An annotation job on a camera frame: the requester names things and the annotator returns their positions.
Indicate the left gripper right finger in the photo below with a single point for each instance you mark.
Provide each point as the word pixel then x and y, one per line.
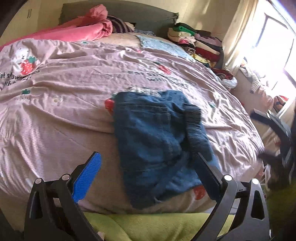
pixel 251 221

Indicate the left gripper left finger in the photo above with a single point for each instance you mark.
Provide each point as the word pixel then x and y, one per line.
pixel 53 212

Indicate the blue denim pants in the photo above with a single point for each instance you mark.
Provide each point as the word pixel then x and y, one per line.
pixel 163 147

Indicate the lime green garment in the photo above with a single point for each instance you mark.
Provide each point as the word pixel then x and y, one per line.
pixel 162 226

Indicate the pink strawberry print duvet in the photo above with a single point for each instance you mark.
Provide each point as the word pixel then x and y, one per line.
pixel 57 101

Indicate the cream window curtain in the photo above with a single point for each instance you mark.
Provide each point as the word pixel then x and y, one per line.
pixel 235 40

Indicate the stack of folded clothes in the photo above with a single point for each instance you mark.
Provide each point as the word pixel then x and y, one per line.
pixel 199 44

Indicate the light blue patterned sheet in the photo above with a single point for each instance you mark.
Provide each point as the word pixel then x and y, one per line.
pixel 171 48

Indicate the pink fleece blanket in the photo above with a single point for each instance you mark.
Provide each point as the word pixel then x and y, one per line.
pixel 91 26

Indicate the cream built-in wardrobe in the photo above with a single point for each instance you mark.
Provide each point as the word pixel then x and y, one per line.
pixel 24 22

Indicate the striped dark garment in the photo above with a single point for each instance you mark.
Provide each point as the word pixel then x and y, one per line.
pixel 119 26

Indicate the grey upholstered headboard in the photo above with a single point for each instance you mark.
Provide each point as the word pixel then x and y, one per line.
pixel 145 17

